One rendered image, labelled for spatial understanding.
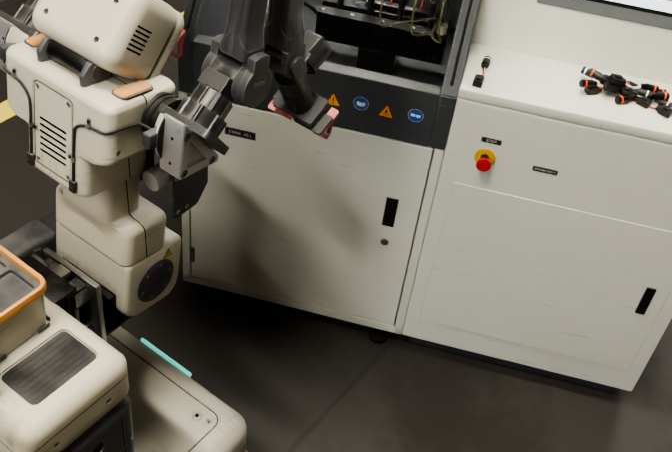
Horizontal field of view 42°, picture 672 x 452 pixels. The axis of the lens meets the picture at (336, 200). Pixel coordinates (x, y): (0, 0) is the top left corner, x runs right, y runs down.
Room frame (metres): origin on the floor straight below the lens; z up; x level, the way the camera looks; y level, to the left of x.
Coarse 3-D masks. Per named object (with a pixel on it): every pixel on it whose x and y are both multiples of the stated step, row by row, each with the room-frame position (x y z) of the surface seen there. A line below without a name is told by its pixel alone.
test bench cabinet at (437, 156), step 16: (432, 160) 1.73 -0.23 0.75; (432, 176) 1.73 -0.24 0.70; (432, 192) 1.73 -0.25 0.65; (416, 240) 1.73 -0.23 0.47; (416, 256) 1.73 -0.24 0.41; (208, 288) 1.85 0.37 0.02; (224, 288) 1.81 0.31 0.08; (240, 288) 1.80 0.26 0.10; (288, 304) 1.78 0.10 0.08; (304, 304) 1.77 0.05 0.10; (400, 304) 1.73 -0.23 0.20; (352, 320) 1.75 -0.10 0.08; (368, 320) 1.74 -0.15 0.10; (400, 320) 1.73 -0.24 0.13; (368, 336) 1.76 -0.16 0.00; (384, 336) 1.75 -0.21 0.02
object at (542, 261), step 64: (512, 0) 1.96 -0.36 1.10; (576, 64) 1.91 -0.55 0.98; (640, 64) 1.89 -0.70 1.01; (512, 128) 1.70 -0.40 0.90; (576, 128) 1.68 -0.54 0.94; (448, 192) 1.72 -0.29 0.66; (512, 192) 1.70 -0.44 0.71; (576, 192) 1.68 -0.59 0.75; (640, 192) 1.66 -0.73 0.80; (448, 256) 1.71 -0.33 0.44; (512, 256) 1.69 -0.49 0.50; (576, 256) 1.67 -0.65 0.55; (640, 256) 1.65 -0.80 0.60; (448, 320) 1.71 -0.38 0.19; (512, 320) 1.68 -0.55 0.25; (576, 320) 1.66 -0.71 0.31; (640, 320) 1.63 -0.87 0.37
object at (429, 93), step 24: (336, 72) 1.77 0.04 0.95; (360, 72) 1.78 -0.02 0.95; (360, 96) 1.76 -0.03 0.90; (384, 96) 1.75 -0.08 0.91; (408, 96) 1.74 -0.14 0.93; (432, 96) 1.73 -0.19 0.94; (336, 120) 1.77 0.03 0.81; (360, 120) 1.76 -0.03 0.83; (384, 120) 1.75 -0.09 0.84; (432, 120) 1.73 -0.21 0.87
